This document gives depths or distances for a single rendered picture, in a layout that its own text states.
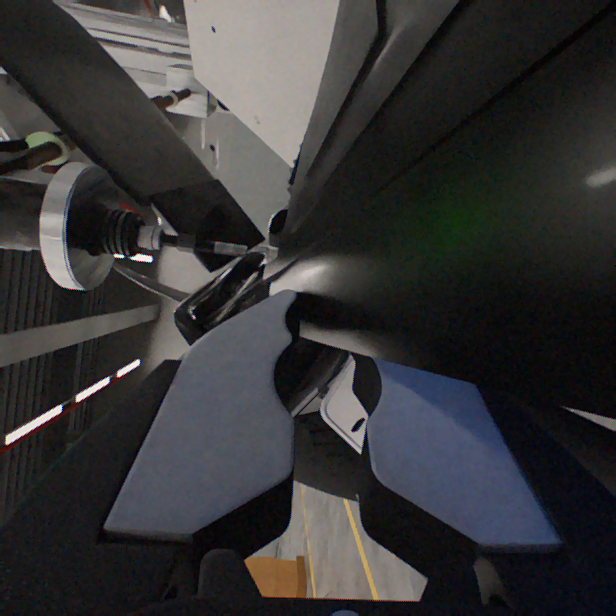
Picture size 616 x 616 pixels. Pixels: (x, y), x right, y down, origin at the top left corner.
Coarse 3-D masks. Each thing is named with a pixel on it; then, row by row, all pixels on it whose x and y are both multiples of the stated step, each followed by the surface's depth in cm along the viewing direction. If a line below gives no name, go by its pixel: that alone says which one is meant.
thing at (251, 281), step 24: (240, 264) 30; (264, 264) 29; (216, 288) 28; (240, 288) 28; (264, 288) 28; (192, 312) 27; (216, 312) 27; (240, 312) 27; (192, 336) 33; (312, 360) 28; (336, 360) 29; (312, 384) 29; (288, 408) 28
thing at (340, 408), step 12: (348, 360) 30; (348, 372) 30; (336, 384) 30; (348, 384) 30; (336, 396) 30; (348, 396) 30; (324, 408) 31; (336, 408) 30; (348, 408) 30; (360, 408) 29; (336, 420) 30; (348, 420) 30; (348, 432) 30; (360, 432) 29; (360, 444) 29
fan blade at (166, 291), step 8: (112, 264) 52; (120, 272) 49; (128, 272) 52; (136, 280) 47; (144, 280) 50; (152, 280) 56; (152, 288) 45; (160, 288) 46; (168, 288) 50; (168, 296) 43; (176, 296) 43; (184, 296) 44
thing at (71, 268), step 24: (0, 168) 24; (24, 168) 26; (72, 168) 21; (96, 168) 22; (48, 192) 20; (72, 192) 20; (96, 192) 23; (48, 216) 20; (72, 216) 21; (48, 240) 20; (72, 240) 21; (48, 264) 21; (72, 264) 21; (96, 264) 24; (72, 288) 23
